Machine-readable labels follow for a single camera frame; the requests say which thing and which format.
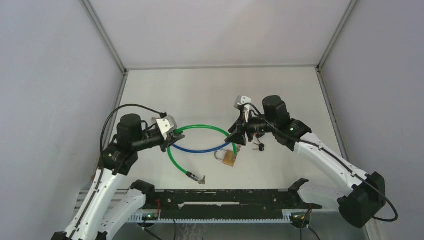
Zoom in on blue cable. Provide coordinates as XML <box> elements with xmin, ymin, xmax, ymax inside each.
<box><xmin>171</xmin><ymin>140</ymin><xmax>233</xmax><ymax>155</ymax></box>

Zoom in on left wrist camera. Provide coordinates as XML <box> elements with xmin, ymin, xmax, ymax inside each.
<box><xmin>155</xmin><ymin>115</ymin><xmax>178</xmax><ymax>139</ymax></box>

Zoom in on right black camera cable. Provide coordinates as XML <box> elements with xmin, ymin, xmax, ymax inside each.
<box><xmin>243</xmin><ymin>102</ymin><xmax>399</xmax><ymax>223</ymax></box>

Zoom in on left black camera cable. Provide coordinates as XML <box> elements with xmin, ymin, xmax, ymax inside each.
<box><xmin>99</xmin><ymin>103</ymin><xmax>168</xmax><ymax>173</ymax></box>

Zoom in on green cable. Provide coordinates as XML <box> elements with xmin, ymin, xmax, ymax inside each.
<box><xmin>166</xmin><ymin>124</ymin><xmax>239</xmax><ymax>182</ymax></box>

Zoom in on large brass padlock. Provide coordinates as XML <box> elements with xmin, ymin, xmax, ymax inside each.
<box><xmin>214</xmin><ymin>149</ymin><xmax>237</xmax><ymax>167</ymax></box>

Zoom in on green cable lock keys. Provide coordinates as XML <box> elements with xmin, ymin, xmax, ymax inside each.
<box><xmin>195</xmin><ymin>175</ymin><xmax>206</xmax><ymax>185</ymax></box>

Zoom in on black camera cable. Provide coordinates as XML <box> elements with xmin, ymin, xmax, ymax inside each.
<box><xmin>243</xmin><ymin>102</ymin><xmax>399</xmax><ymax>223</ymax></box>
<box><xmin>99</xmin><ymin>103</ymin><xmax>168</xmax><ymax>173</ymax></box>

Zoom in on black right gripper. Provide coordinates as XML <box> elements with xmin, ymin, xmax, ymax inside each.
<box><xmin>226</xmin><ymin>109</ymin><xmax>277</xmax><ymax>146</ymax></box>

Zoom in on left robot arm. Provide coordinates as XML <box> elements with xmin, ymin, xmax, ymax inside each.
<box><xmin>52</xmin><ymin>113</ymin><xmax>184</xmax><ymax>240</ymax></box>

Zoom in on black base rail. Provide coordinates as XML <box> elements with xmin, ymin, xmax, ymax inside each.
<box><xmin>141</xmin><ymin>189</ymin><xmax>321</xmax><ymax>219</ymax></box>

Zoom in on white slotted cable duct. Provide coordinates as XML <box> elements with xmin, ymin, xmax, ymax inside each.
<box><xmin>126</xmin><ymin>212</ymin><xmax>293</xmax><ymax>224</ymax></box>

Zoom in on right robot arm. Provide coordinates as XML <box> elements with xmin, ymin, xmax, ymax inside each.
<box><xmin>225</xmin><ymin>95</ymin><xmax>387</xmax><ymax>228</ymax></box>

